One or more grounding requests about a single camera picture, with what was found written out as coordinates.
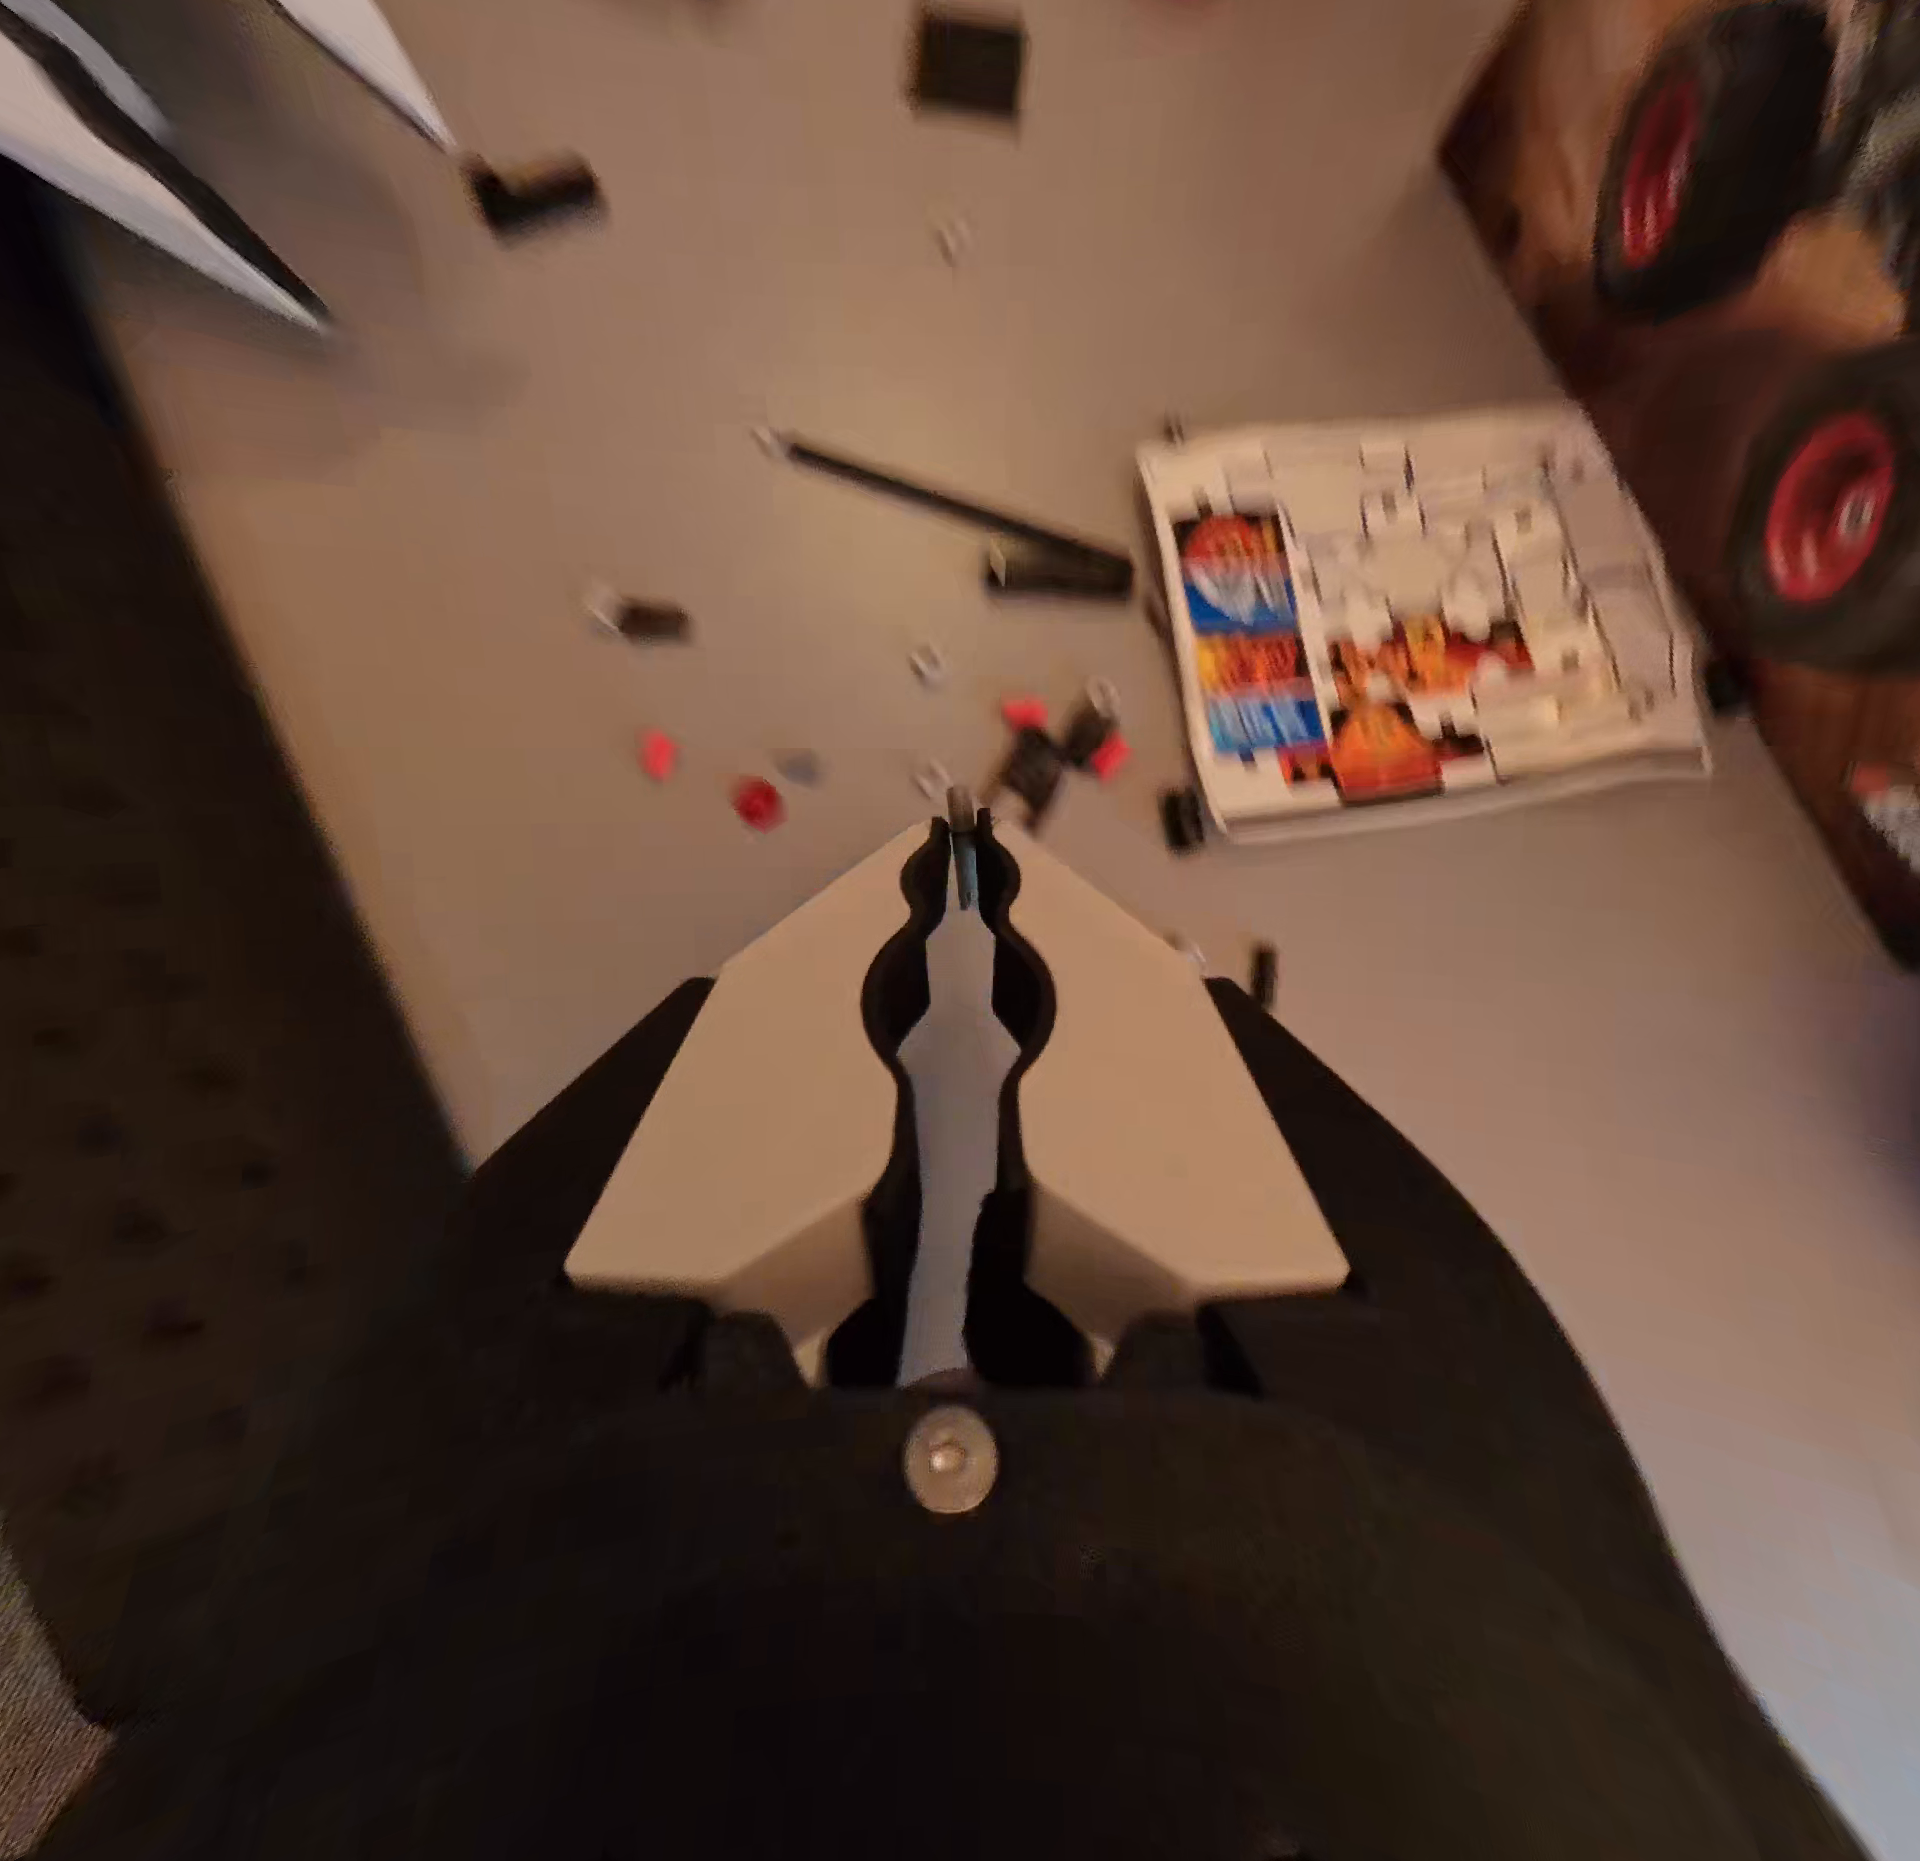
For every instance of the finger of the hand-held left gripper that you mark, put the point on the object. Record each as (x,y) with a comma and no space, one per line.
(352,16)
(76,151)

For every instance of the printed toy box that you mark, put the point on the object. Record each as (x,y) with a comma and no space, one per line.
(1725,317)

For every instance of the small red bushing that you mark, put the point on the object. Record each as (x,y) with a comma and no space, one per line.
(655,756)

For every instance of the grey desk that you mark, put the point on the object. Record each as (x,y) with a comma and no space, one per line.
(600,393)

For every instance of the small red round stud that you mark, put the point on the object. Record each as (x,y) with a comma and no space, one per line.
(757,801)

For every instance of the sticker sheet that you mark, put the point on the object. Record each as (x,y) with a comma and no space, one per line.
(1425,615)

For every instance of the black angled beam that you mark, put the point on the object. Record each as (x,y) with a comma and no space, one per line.
(533,189)

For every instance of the long black axle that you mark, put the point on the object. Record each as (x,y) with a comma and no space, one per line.
(929,497)

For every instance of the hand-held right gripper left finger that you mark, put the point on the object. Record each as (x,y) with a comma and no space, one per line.
(735,1141)

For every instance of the black double pin connector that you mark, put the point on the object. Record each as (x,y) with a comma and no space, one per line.
(1081,723)

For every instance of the black ladder frame piece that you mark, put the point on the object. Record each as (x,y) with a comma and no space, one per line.
(1031,767)

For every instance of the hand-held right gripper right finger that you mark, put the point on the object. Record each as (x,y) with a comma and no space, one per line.
(1171,1141)

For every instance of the black beam with white end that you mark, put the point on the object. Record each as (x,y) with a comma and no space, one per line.
(637,619)

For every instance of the short black beam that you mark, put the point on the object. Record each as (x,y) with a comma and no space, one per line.
(1057,572)

